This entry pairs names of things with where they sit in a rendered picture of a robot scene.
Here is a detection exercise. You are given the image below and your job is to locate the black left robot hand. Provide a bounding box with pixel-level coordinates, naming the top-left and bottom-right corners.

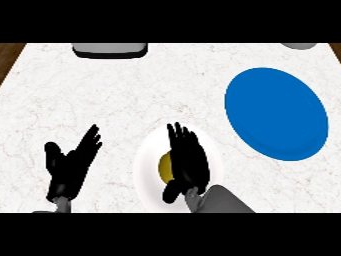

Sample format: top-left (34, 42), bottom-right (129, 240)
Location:
top-left (43, 124), bottom-right (103, 203)

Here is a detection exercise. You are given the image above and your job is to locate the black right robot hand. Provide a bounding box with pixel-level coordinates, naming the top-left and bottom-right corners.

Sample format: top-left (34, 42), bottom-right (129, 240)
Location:
top-left (161, 122), bottom-right (213, 204)

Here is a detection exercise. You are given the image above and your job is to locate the yellow lemon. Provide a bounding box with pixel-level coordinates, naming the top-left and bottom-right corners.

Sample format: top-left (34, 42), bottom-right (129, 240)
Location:
top-left (157, 152), bottom-right (176, 185)

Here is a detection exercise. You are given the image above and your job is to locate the white plate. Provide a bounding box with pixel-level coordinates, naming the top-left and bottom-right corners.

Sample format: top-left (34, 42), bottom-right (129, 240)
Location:
top-left (131, 124), bottom-right (224, 213)

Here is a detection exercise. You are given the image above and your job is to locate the blue plate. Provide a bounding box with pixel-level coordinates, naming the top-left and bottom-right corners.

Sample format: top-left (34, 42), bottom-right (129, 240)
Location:
top-left (223, 67), bottom-right (329, 162)

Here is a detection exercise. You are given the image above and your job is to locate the grey and black appliance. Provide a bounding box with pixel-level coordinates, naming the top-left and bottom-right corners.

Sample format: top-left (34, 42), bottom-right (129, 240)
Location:
top-left (71, 43), bottom-right (149, 60)

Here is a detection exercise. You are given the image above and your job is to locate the grey round object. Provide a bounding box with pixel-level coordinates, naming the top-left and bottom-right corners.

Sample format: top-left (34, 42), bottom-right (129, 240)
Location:
top-left (281, 43), bottom-right (319, 51)

